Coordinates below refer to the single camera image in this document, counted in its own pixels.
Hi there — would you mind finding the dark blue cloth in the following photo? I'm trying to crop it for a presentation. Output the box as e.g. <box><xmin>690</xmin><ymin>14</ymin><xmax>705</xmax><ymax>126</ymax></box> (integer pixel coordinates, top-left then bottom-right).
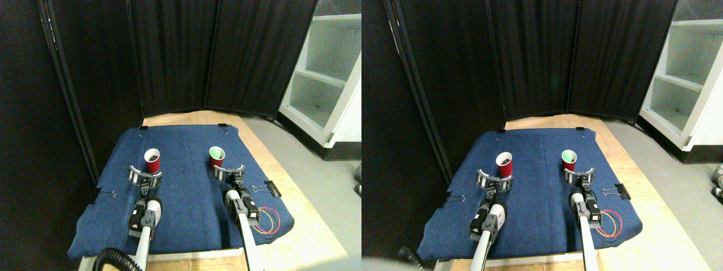
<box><xmin>67</xmin><ymin>123</ymin><xmax>295</xmax><ymax>261</ymax></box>
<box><xmin>417</xmin><ymin>126</ymin><xmax>644</xmax><ymax>262</ymax></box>

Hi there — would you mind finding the black curtain stand pole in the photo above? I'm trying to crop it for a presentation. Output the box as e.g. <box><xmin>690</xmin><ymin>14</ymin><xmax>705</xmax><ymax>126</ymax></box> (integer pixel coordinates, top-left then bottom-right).
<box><xmin>127</xmin><ymin>0</ymin><xmax>146</xmax><ymax>117</ymax></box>
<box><xmin>37</xmin><ymin>0</ymin><xmax>100</xmax><ymax>185</ymax></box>
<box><xmin>382</xmin><ymin>0</ymin><xmax>454</xmax><ymax>183</ymax></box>
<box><xmin>203</xmin><ymin>0</ymin><xmax>221</xmax><ymax>112</ymax></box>
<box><xmin>487</xmin><ymin>0</ymin><xmax>507</xmax><ymax>120</ymax></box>

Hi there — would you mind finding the white shelf unit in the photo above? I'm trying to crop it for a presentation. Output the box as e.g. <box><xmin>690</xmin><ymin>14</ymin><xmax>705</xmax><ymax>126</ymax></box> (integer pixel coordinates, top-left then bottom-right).
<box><xmin>278</xmin><ymin>12</ymin><xmax>362</xmax><ymax>149</ymax></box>
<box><xmin>639</xmin><ymin>18</ymin><xmax>723</xmax><ymax>165</ymax></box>

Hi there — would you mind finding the yellow wire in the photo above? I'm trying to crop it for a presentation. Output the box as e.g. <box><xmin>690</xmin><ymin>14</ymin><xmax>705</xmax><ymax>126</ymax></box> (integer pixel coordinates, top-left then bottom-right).
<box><xmin>598</xmin><ymin>213</ymin><xmax>618</xmax><ymax>236</ymax></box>
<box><xmin>254</xmin><ymin>210</ymin><xmax>275</xmax><ymax>234</ymax></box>

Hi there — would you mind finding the red wire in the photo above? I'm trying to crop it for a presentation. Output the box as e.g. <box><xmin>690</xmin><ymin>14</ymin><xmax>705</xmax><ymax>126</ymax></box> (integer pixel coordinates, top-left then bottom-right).
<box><xmin>600</xmin><ymin>210</ymin><xmax>624</xmax><ymax>238</ymax></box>
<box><xmin>257</xmin><ymin>207</ymin><xmax>282</xmax><ymax>235</ymax></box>

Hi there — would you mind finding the black ribbed hose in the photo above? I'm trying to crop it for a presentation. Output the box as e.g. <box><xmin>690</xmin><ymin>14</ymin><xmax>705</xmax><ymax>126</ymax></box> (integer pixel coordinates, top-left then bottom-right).
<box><xmin>93</xmin><ymin>247</ymin><xmax>137</xmax><ymax>271</ymax></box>
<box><xmin>398</xmin><ymin>247</ymin><xmax>424</xmax><ymax>269</ymax></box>

